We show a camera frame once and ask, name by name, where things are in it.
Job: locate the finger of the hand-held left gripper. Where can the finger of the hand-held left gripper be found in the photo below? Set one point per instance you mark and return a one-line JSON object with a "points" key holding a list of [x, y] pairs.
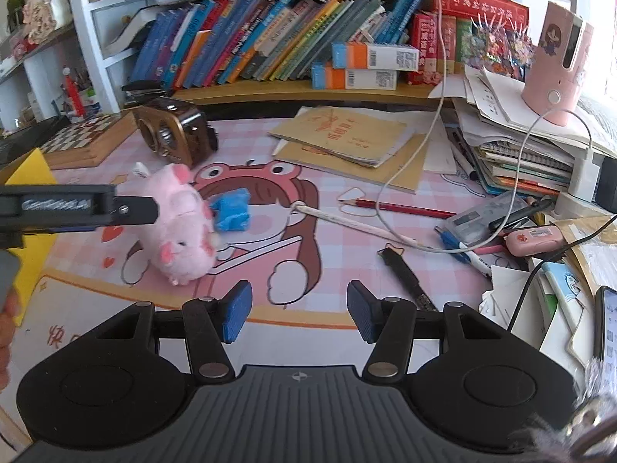
{"points": [[135, 210]]}

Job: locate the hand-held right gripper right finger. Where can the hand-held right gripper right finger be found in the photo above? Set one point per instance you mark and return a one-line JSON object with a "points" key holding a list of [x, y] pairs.
{"points": [[364, 311]]}

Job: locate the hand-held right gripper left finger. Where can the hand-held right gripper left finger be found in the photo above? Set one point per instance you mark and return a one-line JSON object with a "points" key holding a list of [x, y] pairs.
{"points": [[238, 311]]}

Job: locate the yellow cardboard box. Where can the yellow cardboard box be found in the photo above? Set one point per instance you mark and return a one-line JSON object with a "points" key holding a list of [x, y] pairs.
{"points": [[36, 270]]}

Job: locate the pink plush pig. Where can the pink plush pig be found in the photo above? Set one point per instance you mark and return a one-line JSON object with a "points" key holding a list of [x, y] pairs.
{"points": [[178, 231]]}

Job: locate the pink checked desktop mat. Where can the pink checked desktop mat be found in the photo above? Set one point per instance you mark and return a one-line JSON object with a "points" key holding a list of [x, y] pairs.
{"points": [[337, 260]]}

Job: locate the person's left hand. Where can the person's left hand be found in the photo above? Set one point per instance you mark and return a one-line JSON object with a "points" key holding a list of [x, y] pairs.
{"points": [[7, 337]]}

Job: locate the black pen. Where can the black pen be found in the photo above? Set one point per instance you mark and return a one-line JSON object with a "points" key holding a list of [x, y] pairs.
{"points": [[405, 275]]}

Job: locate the wooden chessboard box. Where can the wooden chessboard box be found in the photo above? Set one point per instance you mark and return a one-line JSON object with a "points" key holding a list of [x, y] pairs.
{"points": [[82, 137]]}

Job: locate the brown wooden radio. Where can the brown wooden radio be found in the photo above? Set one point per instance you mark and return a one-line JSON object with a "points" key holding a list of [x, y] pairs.
{"points": [[178, 130]]}

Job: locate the white stick pen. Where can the white stick pen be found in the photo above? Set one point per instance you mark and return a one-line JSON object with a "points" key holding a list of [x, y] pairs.
{"points": [[347, 222]]}

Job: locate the blue crumpled plastic wrap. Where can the blue crumpled plastic wrap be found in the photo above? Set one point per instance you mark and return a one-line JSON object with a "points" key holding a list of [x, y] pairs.
{"points": [[231, 212]]}

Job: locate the red pencil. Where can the red pencil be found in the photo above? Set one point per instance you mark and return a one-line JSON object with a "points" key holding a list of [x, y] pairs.
{"points": [[400, 208]]}

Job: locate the pen holder cup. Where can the pen holder cup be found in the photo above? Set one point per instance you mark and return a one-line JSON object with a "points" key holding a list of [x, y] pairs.
{"points": [[89, 103]]}

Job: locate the black stapler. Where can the black stapler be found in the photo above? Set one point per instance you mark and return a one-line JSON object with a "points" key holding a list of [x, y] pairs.
{"points": [[142, 94]]}

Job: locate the blue white pen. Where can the blue white pen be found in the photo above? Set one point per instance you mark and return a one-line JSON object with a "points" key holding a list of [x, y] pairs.
{"points": [[477, 263]]}

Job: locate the black electronic keyboard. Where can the black electronic keyboard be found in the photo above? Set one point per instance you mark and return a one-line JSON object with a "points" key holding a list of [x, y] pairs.
{"points": [[19, 147]]}

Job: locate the red bottle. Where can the red bottle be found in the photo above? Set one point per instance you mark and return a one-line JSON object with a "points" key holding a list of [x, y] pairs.
{"points": [[71, 94]]}

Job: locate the clear pencil case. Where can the clear pencil case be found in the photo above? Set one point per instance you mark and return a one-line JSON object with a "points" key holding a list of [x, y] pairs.
{"points": [[477, 217]]}

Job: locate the white shelf unit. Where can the white shelf unit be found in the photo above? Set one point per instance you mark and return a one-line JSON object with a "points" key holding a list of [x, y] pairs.
{"points": [[91, 58]]}

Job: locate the desk bookshelf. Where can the desk bookshelf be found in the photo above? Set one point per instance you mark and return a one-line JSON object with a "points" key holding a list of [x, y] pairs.
{"points": [[270, 92]]}

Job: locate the pink correction tape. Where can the pink correction tape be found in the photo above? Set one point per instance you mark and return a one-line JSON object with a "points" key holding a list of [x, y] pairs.
{"points": [[535, 240]]}

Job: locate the row of books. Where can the row of books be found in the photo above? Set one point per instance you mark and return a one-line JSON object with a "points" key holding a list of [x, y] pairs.
{"points": [[250, 38]]}

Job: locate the stack of notebooks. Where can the stack of notebooks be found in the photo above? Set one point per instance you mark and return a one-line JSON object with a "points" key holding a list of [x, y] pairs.
{"points": [[520, 164]]}

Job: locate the smartphone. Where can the smartphone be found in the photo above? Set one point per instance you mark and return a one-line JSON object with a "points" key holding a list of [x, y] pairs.
{"points": [[607, 328]]}

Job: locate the white power adapter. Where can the white power adapter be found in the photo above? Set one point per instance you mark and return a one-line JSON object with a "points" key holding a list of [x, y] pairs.
{"points": [[585, 178]]}

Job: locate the black power adapter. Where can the black power adapter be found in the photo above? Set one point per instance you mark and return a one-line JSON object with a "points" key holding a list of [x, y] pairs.
{"points": [[607, 193]]}

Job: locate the red book set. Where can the red book set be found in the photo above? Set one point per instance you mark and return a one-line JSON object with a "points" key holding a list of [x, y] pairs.
{"points": [[429, 48]]}

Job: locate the colourful sticker pack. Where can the colourful sticker pack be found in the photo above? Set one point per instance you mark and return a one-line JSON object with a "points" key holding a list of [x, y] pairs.
{"points": [[496, 48]]}

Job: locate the pink cylindrical device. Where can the pink cylindrical device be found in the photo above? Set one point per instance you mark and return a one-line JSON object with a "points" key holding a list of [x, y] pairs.
{"points": [[554, 58]]}

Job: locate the red printed box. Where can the red printed box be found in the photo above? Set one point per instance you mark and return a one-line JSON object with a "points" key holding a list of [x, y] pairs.
{"points": [[482, 2]]}

